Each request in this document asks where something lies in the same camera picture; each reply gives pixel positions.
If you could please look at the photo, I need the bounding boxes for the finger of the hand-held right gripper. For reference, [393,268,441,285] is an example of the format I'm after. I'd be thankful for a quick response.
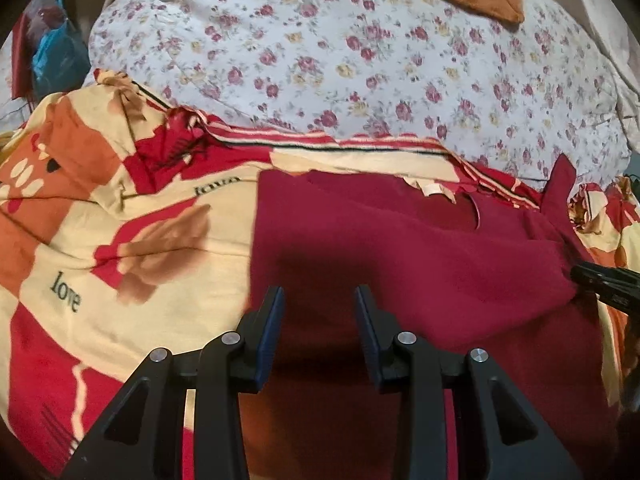
[570,262,640,311]

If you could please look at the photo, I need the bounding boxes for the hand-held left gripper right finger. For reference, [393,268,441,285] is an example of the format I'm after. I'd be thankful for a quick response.
[354,285,583,480]

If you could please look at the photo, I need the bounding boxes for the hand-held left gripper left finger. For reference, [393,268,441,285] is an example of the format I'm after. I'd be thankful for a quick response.
[60,286,286,480]

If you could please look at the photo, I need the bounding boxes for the dark red garment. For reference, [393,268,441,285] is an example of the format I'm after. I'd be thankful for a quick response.
[248,154,623,480]

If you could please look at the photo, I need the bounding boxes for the orange red printed blanket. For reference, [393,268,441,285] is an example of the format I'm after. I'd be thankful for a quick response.
[0,69,640,480]

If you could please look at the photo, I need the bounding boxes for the beige cloth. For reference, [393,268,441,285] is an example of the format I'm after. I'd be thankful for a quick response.
[520,0,640,126]

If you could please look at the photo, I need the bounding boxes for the white floral quilt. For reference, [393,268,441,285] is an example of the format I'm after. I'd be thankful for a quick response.
[82,0,632,192]

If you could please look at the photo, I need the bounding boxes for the blue plastic bag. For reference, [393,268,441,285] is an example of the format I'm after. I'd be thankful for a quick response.
[31,25,91,93]

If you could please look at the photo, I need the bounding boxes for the red board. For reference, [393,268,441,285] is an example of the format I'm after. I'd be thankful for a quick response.
[10,10,37,102]

